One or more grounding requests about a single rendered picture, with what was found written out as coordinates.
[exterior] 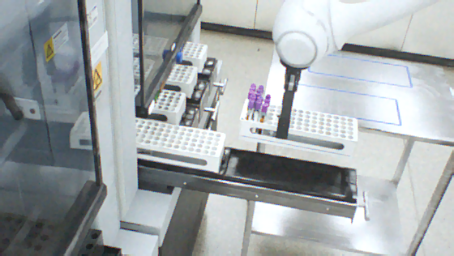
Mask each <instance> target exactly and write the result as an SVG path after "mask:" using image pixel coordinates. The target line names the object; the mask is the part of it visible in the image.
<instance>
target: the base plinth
mask: <svg viewBox="0 0 454 256"><path fill-rule="evenodd" d="M200 29H205V30H210V31H215V32H225V33H230V34H235V35H241V36H250V37H253V36H254V37H255V38H265V39H271V40H273V38H272V32H267V31H263V30H258V29H255V28H254V29H252V28H243V27H237V26H231V25H227V24H221V23H211V22H200ZM340 50H342V51H346V52H352V53H366V54H372V55H378V56H382V57H388V58H397V59H402V60H408V61H414V62H423V63H428V64H433V65H438V66H448V67H453V68H454V59H451V58H442V57H436V56H431V55H426V54H421V53H406V52H401V51H395V50H390V49H381V48H375V47H370V46H365V45H355V44H350V43H344V45H343V46H342V48H341V49H340Z"/></svg>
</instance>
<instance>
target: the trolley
mask: <svg viewBox="0 0 454 256"><path fill-rule="evenodd" d="M284 75H285V68H284V67H283V66H282V65H281V64H280V61H279V55H277V52H276V46H274V50H273V55H272V61H271V65H270V70H269V72H268V80H267V84H266V88H265V92H264V96H263V102H264V98H265V95H266V94H270V95H271V96H272V98H271V103H270V104H279V105H281V101H282V96H283V91H284V89H283V87H284V81H285V79H284ZM293 107H294V108H299V109H307V110H311V111H316V112H321V113H328V114H333V115H337V116H342V117H350V118H355V119H357V120H358V132H362V133H367V134H376V135H381V136H391V137H395V138H400V139H407V142H406V144H405V148H404V150H403V152H402V154H401V156H400V160H399V162H398V165H397V167H396V171H395V174H394V177H393V179H392V181H390V180H385V179H380V178H376V177H367V176H363V175H358V174H357V177H358V201H359V202H363V197H362V192H363V191H367V192H368V197H369V208H370V220H369V221H365V220H364V211H363V208H362V207H358V209H357V212H356V215H355V217H354V219H353V223H352V224H351V219H350V218H342V217H337V216H333V215H325V214H320V213H315V212H311V211H303V210H298V209H295V208H290V207H282V206H278V205H273V204H269V203H261V202H256V201H252V200H247V201H248V205H247V211H246V226H245V231H244V236H243V242H242V251H241V256H247V251H248V246H249V241H250V236H251V233H254V234H258V235H263V236H266V237H275V238H279V239H283V240H288V241H295V242H300V243H304V244H309V245H317V246H321V247H326V248H329V249H334V250H343V251H351V252H355V253H360V254H367V255H372V256H415V254H416V253H417V251H418V248H419V246H420V245H421V243H422V240H423V237H424V236H425V235H426V232H427V230H428V228H429V227H430V224H431V220H432V219H433V217H434V215H435V213H436V211H437V209H438V206H439V204H440V203H441V201H442V199H443V196H444V195H445V192H446V190H447V188H448V185H449V183H450V181H451V179H452V176H453V174H454V148H453V150H452V152H451V154H450V156H449V158H448V162H447V165H446V167H445V169H444V170H443V173H442V175H441V177H440V179H439V182H438V184H437V186H436V187H435V190H434V192H433V194H432V195H431V197H430V202H429V203H428V205H427V208H426V210H425V212H424V214H423V217H422V219H421V220H420V222H419V225H418V227H417V229H416V231H415V234H414V236H413V239H412V241H411V243H410V245H409V248H408V250H407V252H406V253H405V248H404V242H403V236H402V231H401V225H400V215H399V209H398V203H397V199H396V188H397V186H398V184H399V181H400V178H401V175H402V173H403V171H404V169H405V166H406V164H407V162H408V159H409V156H410V153H411V152H412V150H413V145H414V142H415V141H419V142H424V143H433V144H438V145H443V146H448V147H454V90H453V87H450V86H448V80H447V78H446V75H445V73H444V70H443V68H442V67H438V66H429V65H423V64H417V63H413V62H402V61H397V60H392V59H387V58H377V57H372V56H366V55H361V54H356V53H342V52H336V51H335V52H333V53H330V54H328V55H326V56H325V57H324V58H321V59H320V60H319V61H318V62H316V63H315V64H313V65H311V67H310V68H309V69H307V70H302V73H301V78H300V81H299V82H298V89H297V92H295V97H294V102H293Z"/></svg>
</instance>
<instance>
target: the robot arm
mask: <svg viewBox="0 0 454 256"><path fill-rule="evenodd" d="M437 1H441V0H371V1H368V2H363V3H347V4H345V3H342V2H339V1H338V0H281V6H280V8H279V11H278V13H277V15H276V18H275V22H274V24H273V31H272V38H273V40H274V43H275V46H276V52H277V55H279V61H280V64H281V65H282V66H283V67H284V68H285V75H284V79H285V81H284V87H283V89H284V91H283V96H282V101H281V105H282V106H281V113H280V114H279V115H277V117H278V126H277V130H276V138H278V139H286V140H287V138H288V134H289V126H290V122H291V118H292V116H291V113H292V108H293V102H294V97H295V92H297V89H298V82H299V81H300V78H301V73H302V70H307V69H309V68H310V67H311V65H313V64H315V63H316V62H318V61H319V60H320V59H321V58H324V57H325V56H326V55H328V54H330V53H333V52H335V51H337V50H340V49H341V48H342V46H343V45H344V43H345V42H346V41H347V40H348V39H349V38H351V37H355V36H359V35H361V34H363V33H367V32H371V31H374V30H376V29H379V28H381V27H384V26H386V25H389V24H390V23H394V22H396V21H397V20H398V19H403V18H405V17H407V16H409V15H411V14H413V13H415V12H417V11H420V10H421V9H423V8H425V7H427V6H430V5H432V4H433V3H435V2H437ZM296 81H297V82H296Z"/></svg>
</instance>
